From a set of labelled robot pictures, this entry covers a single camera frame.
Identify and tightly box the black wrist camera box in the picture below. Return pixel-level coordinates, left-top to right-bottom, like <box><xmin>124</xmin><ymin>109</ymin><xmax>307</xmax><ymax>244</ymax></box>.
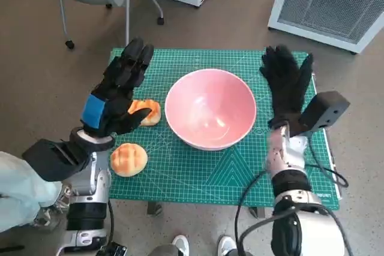
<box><xmin>298</xmin><ymin>91</ymin><xmax>351</xmax><ymax>137</ymax></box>
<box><xmin>22</xmin><ymin>138</ymin><xmax>91</xmax><ymax>182</ymax></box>

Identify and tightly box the pink bowl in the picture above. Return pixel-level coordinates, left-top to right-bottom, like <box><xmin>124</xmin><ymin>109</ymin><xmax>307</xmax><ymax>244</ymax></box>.
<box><xmin>164</xmin><ymin>69</ymin><xmax>257</xmax><ymax>151</ymax></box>

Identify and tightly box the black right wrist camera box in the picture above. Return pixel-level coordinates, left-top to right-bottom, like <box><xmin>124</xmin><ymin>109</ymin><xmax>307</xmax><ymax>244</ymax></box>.
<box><xmin>298</xmin><ymin>91</ymin><xmax>351</xmax><ymax>137</ymax></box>

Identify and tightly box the round toy bread bun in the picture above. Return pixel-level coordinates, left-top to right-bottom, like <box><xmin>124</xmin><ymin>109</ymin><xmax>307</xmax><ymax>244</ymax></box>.
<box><xmin>110</xmin><ymin>143</ymin><xmax>148</xmax><ymax>177</ymax></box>

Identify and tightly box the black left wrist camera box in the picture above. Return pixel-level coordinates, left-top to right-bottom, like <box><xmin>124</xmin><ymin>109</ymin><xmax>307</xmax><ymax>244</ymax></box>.
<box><xmin>22</xmin><ymin>138</ymin><xmax>91</xmax><ymax>182</ymax></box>

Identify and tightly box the white ventilated appliance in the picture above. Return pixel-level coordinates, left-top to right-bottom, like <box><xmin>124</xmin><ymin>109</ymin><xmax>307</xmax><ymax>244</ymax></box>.
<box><xmin>268</xmin><ymin>0</ymin><xmax>384</xmax><ymax>55</ymax></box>

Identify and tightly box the green cutting mat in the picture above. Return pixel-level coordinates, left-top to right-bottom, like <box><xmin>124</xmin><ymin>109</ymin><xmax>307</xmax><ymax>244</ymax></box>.
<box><xmin>106</xmin><ymin>47</ymin><xmax>341</xmax><ymax>210</ymax></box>

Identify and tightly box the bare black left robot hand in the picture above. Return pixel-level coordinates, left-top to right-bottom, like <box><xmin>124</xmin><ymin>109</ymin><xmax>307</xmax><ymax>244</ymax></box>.
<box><xmin>80</xmin><ymin>37</ymin><xmax>155</xmax><ymax>137</ymax></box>

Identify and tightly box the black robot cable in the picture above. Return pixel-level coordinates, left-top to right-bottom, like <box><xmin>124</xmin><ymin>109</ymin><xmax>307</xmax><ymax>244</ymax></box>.
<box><xmin>106</xmin><ymin>200</ymin><xmax>117</xmax><ymax>246</ymax></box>
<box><xmin>239</xmin><ymin>206</ymin><xmax>354</xmax><ymax>256</ymax></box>
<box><xmin>233</xmin><ymin>138</ymin><xmax>350</xmax><ymax>256</ymax></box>

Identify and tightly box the pale blue cloth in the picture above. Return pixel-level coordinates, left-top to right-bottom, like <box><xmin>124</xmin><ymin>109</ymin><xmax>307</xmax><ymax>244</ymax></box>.
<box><xmin>0</xmin><ymin>150</ymin><xmax>61</xmax><ymax>233</ymax></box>

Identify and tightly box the orange striped toy bread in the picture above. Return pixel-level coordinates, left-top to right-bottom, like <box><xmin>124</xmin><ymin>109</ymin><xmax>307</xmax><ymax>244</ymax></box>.
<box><xmin>127</xmin><ymin>99</ymin><xmax>162</xmax><ymax>127</ymax></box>

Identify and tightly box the white shoe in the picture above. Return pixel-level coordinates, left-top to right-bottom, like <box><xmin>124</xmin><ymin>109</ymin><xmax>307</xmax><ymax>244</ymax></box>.
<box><xmin>172</xmin><ymin>234</ymin><xmax>190</xmax><ymax>256</ymax></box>
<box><xmin>217</xmin><ymin>234</ymin><xmax>236</xmax><ymax>256</ymax></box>

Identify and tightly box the black electronics box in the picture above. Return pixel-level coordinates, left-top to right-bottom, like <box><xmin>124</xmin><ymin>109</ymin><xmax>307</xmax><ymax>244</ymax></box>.
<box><xmin>95</xmin><ymin>241</ymin><xmax>128</xmax><ymax>256</ymax></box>

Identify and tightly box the white metal stand frame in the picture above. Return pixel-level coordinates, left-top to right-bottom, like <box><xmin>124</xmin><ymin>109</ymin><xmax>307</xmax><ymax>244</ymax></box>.
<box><xmin>89</xmin><ymin>0</ymin><xmax>148</xmax><ymax>49</ymax></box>

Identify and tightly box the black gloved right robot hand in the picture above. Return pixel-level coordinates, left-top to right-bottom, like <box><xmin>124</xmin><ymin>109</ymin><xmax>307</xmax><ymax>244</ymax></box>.
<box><xmin>259</xmin><ymin>45</ymin><xmax>314</xmax><ymax>128</ymax></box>

